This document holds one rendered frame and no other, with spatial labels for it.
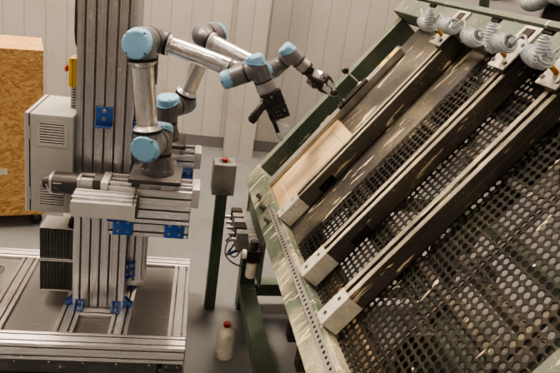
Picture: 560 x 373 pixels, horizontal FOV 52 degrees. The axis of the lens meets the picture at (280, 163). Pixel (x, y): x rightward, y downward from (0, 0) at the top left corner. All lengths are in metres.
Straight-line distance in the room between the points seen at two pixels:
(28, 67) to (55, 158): 1.40
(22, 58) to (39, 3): 2.22
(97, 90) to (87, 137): 0.23
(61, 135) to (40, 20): 3.61
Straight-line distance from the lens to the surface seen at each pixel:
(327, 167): 2.51
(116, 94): 2.68
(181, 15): 6.01
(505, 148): 1.84
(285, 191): 2.81
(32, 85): 4.09
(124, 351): 2.89
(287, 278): 2.25
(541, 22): 1.84
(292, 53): 2.77
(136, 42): 2.29
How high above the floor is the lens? 1.99
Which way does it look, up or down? 19 degrees down
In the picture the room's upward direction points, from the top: 8 degrees clockwise
